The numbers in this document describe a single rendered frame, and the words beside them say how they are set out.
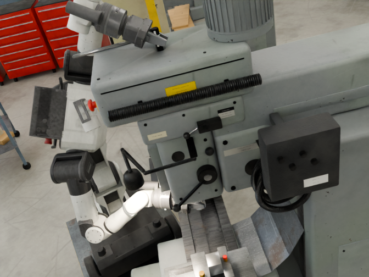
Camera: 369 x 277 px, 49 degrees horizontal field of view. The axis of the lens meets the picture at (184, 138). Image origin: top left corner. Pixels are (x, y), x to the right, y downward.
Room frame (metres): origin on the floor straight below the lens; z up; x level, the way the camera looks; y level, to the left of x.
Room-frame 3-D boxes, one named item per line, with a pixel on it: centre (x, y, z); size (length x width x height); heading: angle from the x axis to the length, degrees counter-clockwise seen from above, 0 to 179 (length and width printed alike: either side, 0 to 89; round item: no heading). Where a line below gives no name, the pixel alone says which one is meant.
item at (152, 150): (1.17, 0.11, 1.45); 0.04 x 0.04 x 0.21; 0
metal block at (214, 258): (0.99, 0.01, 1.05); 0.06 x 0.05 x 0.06; 1
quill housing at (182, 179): (1.17, 0.00, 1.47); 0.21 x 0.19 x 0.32; 0
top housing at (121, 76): (1.17, -0.01, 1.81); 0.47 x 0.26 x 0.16; 90
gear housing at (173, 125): (1.17, -0.04, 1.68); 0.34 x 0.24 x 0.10; 90
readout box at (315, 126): (0.83, -0.29, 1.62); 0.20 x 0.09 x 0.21; 90
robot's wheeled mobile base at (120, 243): (1.87, 0.52, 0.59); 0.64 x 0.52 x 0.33; 18
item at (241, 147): (1.16, -0.19, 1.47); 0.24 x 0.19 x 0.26; 0
